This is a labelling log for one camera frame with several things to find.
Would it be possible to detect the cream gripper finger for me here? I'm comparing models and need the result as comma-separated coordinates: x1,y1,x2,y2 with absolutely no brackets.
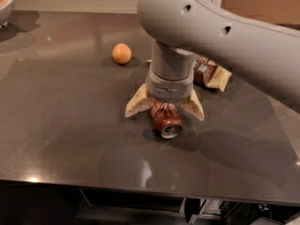
181,90,204,121
125,83,154,118

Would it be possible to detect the red coke can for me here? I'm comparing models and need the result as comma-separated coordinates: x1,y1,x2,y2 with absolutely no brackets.
151,99,182,139

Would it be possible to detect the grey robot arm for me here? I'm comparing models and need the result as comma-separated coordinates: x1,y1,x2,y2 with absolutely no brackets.
126,0,300,120

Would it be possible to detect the brown chip bag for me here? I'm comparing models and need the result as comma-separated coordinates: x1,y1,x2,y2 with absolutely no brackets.
194,55,232,92

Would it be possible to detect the orange fruit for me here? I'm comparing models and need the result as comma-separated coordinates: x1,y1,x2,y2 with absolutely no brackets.
112,43,131,64

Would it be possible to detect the dark drawer under counter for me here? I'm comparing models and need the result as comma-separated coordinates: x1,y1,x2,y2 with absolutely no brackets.
75,188,186,223

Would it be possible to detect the silver fruit bowl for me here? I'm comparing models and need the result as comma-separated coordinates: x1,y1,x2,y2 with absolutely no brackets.
0,0,15,27

